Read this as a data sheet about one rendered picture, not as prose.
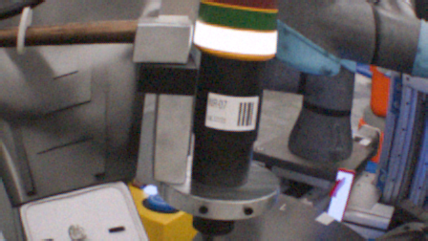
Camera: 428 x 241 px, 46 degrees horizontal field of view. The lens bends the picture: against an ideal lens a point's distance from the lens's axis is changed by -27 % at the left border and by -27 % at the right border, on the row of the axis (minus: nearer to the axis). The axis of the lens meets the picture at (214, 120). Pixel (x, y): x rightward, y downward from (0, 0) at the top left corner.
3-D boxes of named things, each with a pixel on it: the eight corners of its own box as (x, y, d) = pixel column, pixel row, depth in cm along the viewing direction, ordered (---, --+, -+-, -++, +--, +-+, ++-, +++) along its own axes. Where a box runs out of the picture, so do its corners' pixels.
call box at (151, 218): (81, 239, 89) (76, 183, 86) (113, 225, 97) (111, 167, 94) (162, 278, 82) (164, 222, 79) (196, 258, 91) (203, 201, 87)
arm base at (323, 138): (305, 132, 135) (310, 86, 133) (359, 148, 128) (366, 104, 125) (274, 149, 123) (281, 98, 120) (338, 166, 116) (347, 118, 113)
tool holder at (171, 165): (124, 211, 33) (136, 30, 30) (122, 165, 40) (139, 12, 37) (287, 220, 34) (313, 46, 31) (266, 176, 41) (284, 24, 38)
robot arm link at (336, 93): (356, 114, 117) (362, 49, 113) (297, 104, 117) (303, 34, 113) (348, 98, 128) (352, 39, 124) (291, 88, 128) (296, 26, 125)
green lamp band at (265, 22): (201, 26, 32) (203, 5, 32) (193, 15, 36) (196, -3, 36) (285, 35, 33) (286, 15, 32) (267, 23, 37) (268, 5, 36)
